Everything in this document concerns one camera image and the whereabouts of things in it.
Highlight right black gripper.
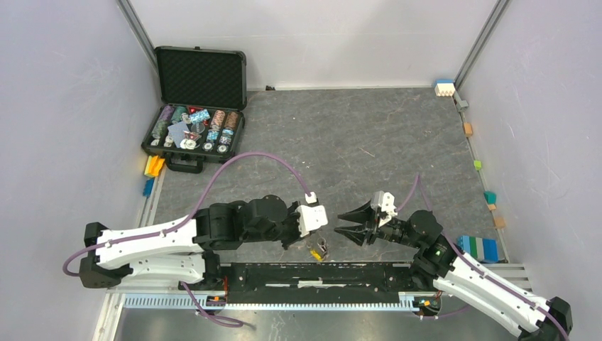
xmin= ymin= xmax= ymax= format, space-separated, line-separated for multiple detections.
xmin=333 ymin=197 xmax=421 ymax=249

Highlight yellow tag key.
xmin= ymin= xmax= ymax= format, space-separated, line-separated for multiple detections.
xmin=310 ymin=249 xmax=324 ymax=261

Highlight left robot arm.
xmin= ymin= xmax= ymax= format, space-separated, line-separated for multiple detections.
xmin=79 ymin=195 xmax=327 ymax=290

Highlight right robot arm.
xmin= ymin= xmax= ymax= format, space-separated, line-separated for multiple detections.
xmin=335 ymin=202 xmax=573 ymax=340

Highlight blue green lego stack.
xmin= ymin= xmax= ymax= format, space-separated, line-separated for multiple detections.
xmin=456 ymin=235 xmax=500 ymax=264

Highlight teal cube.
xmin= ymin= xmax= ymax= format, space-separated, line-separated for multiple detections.
xmin=483 ymin=190 xmax=497 ymax=205

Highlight tan wooden cube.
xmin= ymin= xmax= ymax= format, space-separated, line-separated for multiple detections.
xmin=493 ymin=216 xmax=506 ymax=229

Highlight orange wooden cube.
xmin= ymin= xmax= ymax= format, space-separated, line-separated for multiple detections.
xmin=463 ymin=122 xmax=474 ymax=138

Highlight yellow orange toy block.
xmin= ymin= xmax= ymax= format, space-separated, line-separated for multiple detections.
xmin=143 ymin=156 xmax=165 ymax=178

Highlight grey block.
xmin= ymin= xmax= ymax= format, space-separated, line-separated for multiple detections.
xmin=453 ymin=91 xmax=469 ymax=113

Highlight white blue toy block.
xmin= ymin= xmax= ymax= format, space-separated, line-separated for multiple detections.
xmin=434 ymin=79 xmax=456 ymax=97

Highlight black poker chip case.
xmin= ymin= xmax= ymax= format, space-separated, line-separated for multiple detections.
xmin=141 ymin=46 xmax=248 ymax=173

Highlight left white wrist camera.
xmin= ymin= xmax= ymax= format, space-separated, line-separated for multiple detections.
xmin=295 ymin=192 xmax=329 ymax=238

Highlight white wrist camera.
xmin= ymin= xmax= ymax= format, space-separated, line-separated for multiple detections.
xmin=295 ymin=192 xmax=329 ymax=238
xmin=370 ymin=190 xmax=398 ymax=227

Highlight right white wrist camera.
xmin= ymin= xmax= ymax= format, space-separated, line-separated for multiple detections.
xmin=370 ymin=190 xmax=398 ymax=227

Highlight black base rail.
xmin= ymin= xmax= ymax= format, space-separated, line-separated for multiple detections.
xmin=177 ymin=261 xmax=458 ymax=305

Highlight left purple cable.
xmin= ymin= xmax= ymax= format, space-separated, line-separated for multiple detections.
xmin=62 ymin=151 xmax=312 ymax=328

